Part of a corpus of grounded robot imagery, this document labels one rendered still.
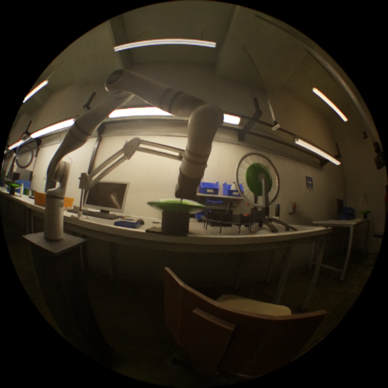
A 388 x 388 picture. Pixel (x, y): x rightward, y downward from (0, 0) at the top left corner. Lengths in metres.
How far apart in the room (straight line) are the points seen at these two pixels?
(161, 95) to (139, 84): 0.08
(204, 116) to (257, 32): 2.60
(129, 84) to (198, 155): 0.28
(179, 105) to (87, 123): 0.31
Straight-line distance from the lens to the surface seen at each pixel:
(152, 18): 3.38
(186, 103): 0.34
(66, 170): 0.63
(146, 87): 0.38
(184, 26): 3.30
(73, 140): 0.52
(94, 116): 0.50
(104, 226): 0.76
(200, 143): 0.32
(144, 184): 1.69
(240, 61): 2.97
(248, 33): 2.79
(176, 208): 0.55
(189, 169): 0.37
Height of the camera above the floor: 1.04
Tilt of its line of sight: 7 degrees up
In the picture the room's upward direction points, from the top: 4 degrees clockwise
